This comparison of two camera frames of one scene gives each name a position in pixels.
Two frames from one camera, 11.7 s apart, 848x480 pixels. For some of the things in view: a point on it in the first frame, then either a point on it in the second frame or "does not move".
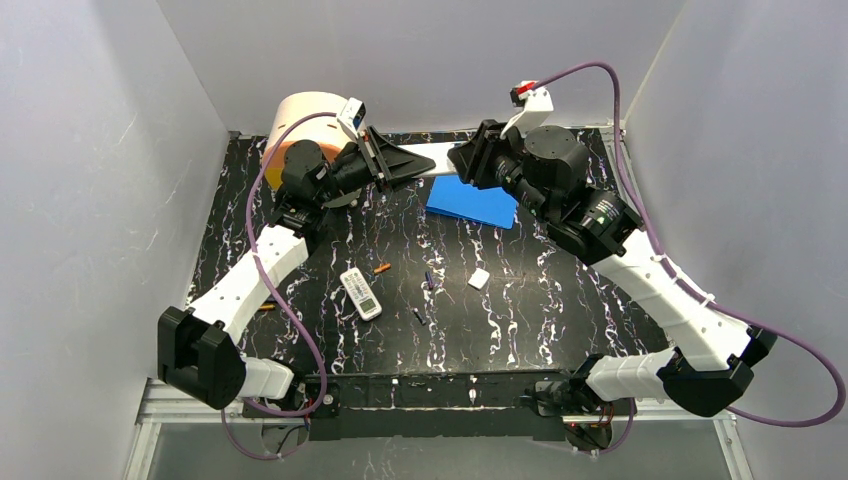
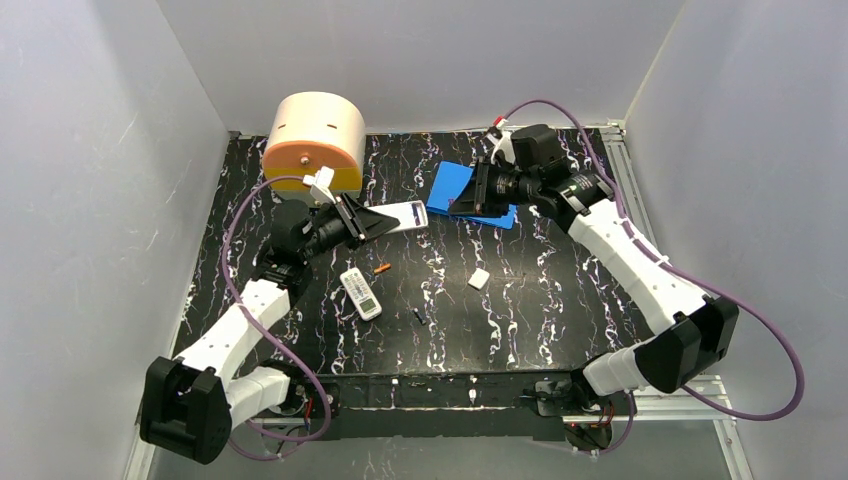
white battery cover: (479, 278) does not move
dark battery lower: (419, 317) does not move
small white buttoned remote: (361, 294) does not move
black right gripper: (481, 156) to (479, 186)
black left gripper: (380, 163) to (356, 219)
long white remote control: (438, 152) to (410, 214)
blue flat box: (494, 206) does not move
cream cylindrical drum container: (325, 130) does not move
